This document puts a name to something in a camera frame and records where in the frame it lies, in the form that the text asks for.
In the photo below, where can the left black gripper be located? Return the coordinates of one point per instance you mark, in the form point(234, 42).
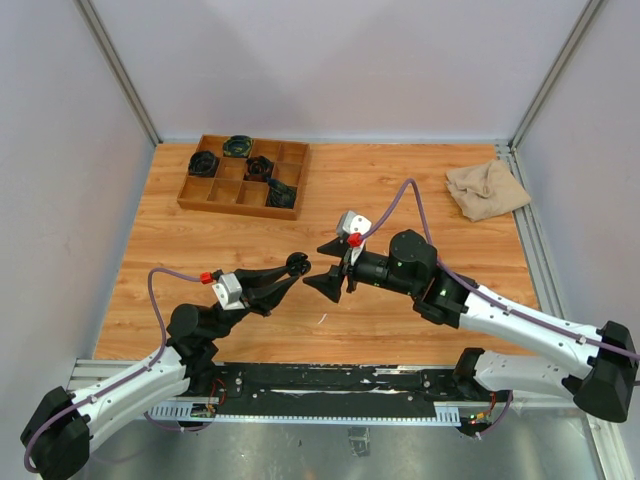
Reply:
point(253, 295)

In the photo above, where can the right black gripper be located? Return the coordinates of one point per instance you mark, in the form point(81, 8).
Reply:
point(330, 283)

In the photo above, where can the black round charging case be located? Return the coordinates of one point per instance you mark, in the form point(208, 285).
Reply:
point(298, 264)

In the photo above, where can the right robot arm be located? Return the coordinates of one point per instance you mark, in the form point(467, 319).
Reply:
point(594, 367)

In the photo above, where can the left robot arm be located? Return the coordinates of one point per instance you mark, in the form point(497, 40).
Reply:
point(67, 426)

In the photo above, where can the dark green rolled sock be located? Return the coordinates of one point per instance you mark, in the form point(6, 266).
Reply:
point(280, 195)

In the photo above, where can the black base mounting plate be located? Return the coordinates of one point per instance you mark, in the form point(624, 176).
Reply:
point(325, 394)

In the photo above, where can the wooden compartment tray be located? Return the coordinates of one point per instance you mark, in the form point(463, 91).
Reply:
point(242, 175)

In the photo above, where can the black orange rolled sock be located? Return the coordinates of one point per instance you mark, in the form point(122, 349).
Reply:
point(258, 169)

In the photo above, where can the black rolled sock left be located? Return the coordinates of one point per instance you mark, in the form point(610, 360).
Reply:
point(203, 164)

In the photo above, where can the green yellow rolled sock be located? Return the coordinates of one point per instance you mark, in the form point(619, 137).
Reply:
point(238, 146)

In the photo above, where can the beige cloth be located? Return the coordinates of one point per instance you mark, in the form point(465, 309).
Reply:
point(486, 190)

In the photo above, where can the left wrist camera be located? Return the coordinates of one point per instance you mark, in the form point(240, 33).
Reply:
point(228, 292)

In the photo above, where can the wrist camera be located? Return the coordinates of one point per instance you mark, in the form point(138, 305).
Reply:
point(228, 292)
point(350, 230)

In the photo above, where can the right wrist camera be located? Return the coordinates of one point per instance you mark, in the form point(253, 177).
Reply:
point(350, 230)

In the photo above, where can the aluminium frame post left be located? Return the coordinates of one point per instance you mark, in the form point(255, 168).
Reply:
point(102, 38)

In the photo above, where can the aluminium frame post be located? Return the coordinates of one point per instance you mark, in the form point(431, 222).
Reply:
point(102, 38)
point(578, 33)

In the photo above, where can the aluminium frame post right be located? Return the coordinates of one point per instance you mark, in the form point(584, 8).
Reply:
point(578, 33)

